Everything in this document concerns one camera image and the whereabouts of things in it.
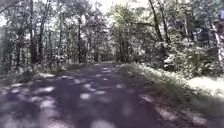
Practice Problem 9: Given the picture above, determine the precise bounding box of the grey asphalt path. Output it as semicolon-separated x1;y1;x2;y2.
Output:
0;61;214;128

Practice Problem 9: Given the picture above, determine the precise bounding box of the wood of green trees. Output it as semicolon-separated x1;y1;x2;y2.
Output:
0;0;224;79

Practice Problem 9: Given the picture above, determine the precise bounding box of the grass verge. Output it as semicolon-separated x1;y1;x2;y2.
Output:
0;62;88;88
118;61;224;128

